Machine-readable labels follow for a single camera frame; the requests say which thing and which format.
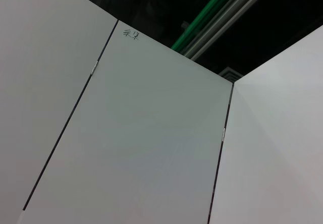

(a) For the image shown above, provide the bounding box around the white ceiling air vent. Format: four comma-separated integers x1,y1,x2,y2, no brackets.
218,67,244,81

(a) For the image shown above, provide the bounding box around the grey ceiling rail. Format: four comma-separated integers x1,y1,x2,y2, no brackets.
185,0,277,61

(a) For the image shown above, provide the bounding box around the green ceiling pipe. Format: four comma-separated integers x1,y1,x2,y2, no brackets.
171,0,247,56

